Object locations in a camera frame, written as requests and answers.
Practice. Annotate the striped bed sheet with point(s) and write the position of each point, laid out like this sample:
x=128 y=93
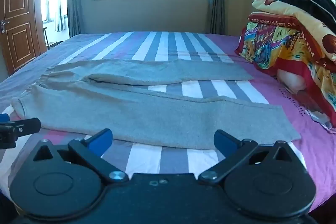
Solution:
x=162 y=45

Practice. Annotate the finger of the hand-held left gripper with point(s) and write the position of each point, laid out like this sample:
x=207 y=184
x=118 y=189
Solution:
x=25 y=126

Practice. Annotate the black garment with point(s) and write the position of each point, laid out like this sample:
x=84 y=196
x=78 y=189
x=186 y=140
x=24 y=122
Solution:
x=312 y=2

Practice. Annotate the pink pillow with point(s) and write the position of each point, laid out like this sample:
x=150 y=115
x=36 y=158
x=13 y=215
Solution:
x=291 y=81

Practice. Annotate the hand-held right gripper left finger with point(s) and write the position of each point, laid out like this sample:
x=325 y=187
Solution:
x=101 y=141

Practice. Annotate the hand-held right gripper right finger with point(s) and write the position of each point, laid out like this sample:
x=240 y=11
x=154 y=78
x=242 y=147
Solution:
x=225 y=142

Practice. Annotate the yellow printed blanket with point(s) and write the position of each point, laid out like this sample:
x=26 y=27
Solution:
x=302 y=16

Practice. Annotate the colourful folded blankets pile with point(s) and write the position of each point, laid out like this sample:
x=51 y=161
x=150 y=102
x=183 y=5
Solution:
x=273 y=43

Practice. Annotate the grey pants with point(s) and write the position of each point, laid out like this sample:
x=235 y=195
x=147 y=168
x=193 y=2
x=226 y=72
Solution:
x=157 y=113

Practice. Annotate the brown wooden door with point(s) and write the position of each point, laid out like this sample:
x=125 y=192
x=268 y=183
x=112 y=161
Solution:
x=21 y=16

